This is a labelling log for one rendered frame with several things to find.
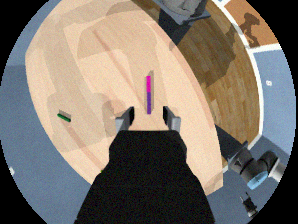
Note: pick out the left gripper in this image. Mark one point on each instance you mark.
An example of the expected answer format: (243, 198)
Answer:
(248, 207)

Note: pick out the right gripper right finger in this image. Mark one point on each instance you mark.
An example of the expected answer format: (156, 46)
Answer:
(173, 121)

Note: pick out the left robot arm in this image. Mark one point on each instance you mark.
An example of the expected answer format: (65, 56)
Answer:
(253, 172)

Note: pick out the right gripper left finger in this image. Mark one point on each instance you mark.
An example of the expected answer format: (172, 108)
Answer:
(124, 122)

